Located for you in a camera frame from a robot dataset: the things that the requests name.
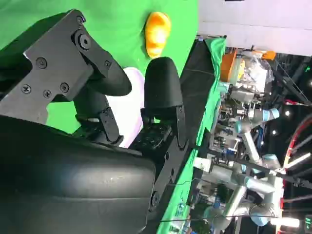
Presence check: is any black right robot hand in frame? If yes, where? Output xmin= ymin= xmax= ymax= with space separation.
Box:
xmin=0 ymin=9 xmax=190 ymax=234

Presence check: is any small orange white bread roll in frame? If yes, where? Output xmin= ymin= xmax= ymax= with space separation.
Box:
xmin=145 ymin=11 xmax=172 ymax=59

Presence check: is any lilac plate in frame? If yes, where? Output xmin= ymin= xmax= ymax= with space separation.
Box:
xmin=106 ymin=67 xmax=146 ymax=149

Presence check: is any small white box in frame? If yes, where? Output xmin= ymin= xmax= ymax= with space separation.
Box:
xmin=194 ymin=157 xmax=213 ymax=174

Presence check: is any black curtain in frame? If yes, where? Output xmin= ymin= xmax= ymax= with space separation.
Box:
xmin=179 ymin=39 xmax=219 ymax=159

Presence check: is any green table cloth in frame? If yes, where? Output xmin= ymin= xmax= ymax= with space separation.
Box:
xmin=0 ymin=0 xmax=229 ymax=234

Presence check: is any orange box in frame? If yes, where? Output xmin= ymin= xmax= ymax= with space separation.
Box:
xmin=221 ymin=50 xmax=239 ymax=82

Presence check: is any red curved hoop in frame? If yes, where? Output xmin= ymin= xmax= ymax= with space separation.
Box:
xmin=284 ymin=114 xmax=312 ymax=169

